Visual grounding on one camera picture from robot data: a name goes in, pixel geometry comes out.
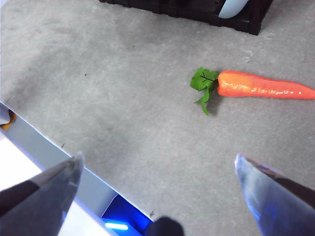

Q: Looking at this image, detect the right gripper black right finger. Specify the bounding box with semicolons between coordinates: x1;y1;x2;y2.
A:
235;153;315;236

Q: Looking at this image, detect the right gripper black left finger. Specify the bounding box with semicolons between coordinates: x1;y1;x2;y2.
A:
0;151;84;236

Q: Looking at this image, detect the orange carrot with green leaves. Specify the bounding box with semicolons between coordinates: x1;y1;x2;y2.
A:
189;66;315;116

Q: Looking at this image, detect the black plate rack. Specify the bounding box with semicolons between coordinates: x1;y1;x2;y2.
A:
98;0;274;36

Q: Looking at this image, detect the blue plate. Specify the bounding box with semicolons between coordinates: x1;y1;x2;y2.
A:
218;0;249;19

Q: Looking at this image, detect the blue lit strip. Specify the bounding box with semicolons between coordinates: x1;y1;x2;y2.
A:
104;221;129;231

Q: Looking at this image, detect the yellow object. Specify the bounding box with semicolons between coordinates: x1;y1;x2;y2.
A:
0;109;18;131

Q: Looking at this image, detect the black rounded knob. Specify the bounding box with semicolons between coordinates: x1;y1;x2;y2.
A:
146;215;184;236

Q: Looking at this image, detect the grey metal table edge rail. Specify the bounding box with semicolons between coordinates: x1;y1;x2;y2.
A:
0;101;119;219

